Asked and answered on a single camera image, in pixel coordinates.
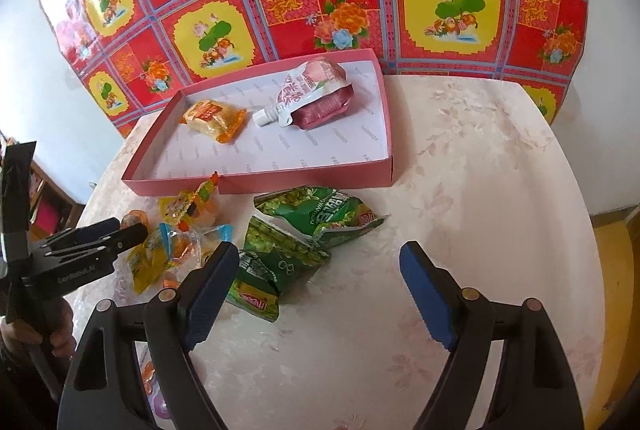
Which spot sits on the yellow candy packet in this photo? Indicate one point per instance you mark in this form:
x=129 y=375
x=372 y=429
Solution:
x=142 y=270

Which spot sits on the orange cake packet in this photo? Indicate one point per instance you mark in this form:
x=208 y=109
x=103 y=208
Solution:
x=215 y=119

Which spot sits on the person's left hand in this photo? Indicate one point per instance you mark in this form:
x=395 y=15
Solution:
x=61 y=325

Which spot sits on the blue-edged clear snack packet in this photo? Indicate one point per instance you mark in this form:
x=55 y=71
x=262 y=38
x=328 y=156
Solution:
x=185 y=247

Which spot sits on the purple print snack packet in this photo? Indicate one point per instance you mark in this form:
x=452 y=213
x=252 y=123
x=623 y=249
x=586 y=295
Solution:
x=155 y=385

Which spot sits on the green pea packet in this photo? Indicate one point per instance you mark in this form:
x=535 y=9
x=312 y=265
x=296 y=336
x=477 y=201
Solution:
x=270 y=270
x=320 y=215

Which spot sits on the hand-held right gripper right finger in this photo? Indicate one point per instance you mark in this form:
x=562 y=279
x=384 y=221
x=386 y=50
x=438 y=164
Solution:
x=425 y=295

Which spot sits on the wooden shelf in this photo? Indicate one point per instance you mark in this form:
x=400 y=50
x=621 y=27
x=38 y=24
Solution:
x=45 y=210

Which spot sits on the striped-top cartoon candy packet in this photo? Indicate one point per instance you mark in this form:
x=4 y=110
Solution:
x=190 y=202

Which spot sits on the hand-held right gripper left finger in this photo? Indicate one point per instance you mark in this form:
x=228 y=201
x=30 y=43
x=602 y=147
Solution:
x=212 y=295

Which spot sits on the small orange-brown snack packet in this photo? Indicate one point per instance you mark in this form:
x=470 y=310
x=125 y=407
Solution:
x=134 y=216

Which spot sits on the cream floral tablecloth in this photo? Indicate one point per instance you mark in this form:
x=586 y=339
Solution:
x=475 y=159

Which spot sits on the pink cardboard box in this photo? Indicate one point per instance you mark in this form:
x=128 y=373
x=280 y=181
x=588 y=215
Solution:
x=310 y=149

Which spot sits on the pink drink pouch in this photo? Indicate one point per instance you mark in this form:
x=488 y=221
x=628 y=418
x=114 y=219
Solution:
x=315 y=89

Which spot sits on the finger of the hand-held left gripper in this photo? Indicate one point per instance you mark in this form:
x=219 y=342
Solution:
x=125 y=237
x=85 y=232

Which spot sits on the person's left forearm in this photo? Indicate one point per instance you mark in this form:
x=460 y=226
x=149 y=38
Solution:
x=20 y=390

